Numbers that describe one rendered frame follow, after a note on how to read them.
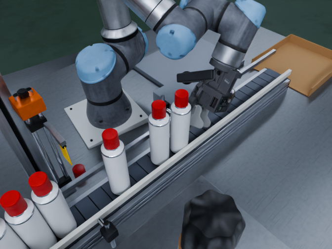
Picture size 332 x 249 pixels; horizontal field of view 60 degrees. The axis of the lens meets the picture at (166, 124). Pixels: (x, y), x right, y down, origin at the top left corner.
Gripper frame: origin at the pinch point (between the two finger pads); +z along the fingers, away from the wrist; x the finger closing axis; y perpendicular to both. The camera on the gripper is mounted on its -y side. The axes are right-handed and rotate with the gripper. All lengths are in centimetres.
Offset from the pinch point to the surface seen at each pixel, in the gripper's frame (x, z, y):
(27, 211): -43.5, 12.2, 2.4
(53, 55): 83, 60, -212
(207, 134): 4.0, 0.0, 4.9
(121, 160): -24.8, 4.7, 2.7
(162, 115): -15.9, -5.7, 1.9
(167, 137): -11.6, 0.3, 2.8
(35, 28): 92, 55, -273
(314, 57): 72, -30, 3
